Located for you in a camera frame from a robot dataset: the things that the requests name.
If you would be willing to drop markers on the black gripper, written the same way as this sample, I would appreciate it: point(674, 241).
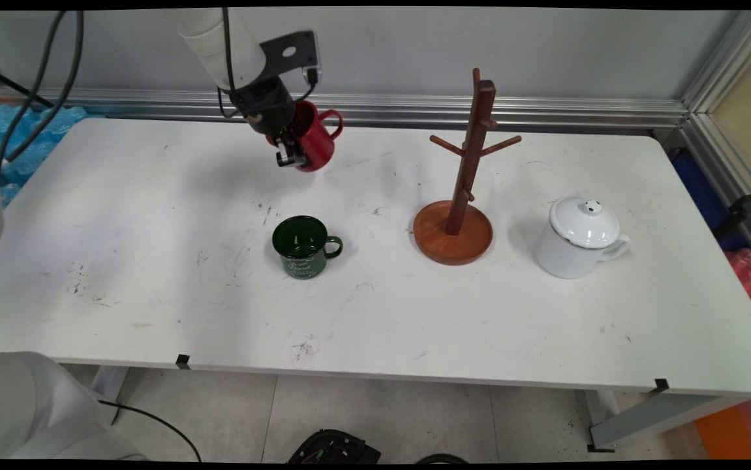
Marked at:
point(267, 108)

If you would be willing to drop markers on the red enamel mug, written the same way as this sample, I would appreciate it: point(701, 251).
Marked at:
point(320, 147)

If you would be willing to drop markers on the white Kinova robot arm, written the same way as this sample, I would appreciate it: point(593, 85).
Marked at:
point(215, 46)

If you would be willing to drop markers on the dark green enamel mug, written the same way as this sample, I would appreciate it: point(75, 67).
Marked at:
point(303, 264)

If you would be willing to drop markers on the brown wooden mug tree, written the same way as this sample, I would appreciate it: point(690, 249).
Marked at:
point(452, 243)

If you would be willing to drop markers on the black tape marker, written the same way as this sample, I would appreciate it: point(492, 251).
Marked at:
point(183, 361)
point(661, 385)

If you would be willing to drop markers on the blue foam packing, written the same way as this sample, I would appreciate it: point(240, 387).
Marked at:
point(36, 140)

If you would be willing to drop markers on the black slanted rod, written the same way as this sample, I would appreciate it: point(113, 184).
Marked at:
point(19, 88)

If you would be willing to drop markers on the white enamel pot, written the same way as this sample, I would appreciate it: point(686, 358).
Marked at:
point(561, 258)

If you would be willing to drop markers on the grey metal table leg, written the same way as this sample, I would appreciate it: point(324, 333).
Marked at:
point(643, 418)
point(109, 388)

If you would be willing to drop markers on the black device on floor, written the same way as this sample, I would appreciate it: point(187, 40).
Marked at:
point(333, 447)

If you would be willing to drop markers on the dark round floor object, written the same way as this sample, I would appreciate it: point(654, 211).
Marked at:
point(440, 459)

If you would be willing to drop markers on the dark blue foam block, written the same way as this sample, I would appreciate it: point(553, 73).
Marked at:
point(695, 189)

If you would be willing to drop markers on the beige board panel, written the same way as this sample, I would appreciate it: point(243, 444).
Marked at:
point(750, 117)

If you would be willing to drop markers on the orange floor mat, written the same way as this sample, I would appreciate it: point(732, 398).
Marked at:
point(727, 434)

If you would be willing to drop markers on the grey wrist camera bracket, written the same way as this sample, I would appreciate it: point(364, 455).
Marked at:
point(290, 52)

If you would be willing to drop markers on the long aluminium frame rail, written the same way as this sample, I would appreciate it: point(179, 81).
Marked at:
point(479, 109)

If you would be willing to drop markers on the aluminium side frame rail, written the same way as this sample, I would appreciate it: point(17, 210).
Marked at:
point(724, 173)

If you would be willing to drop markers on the aluminium upright frame post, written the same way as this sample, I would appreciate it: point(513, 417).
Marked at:
point(727, 59)

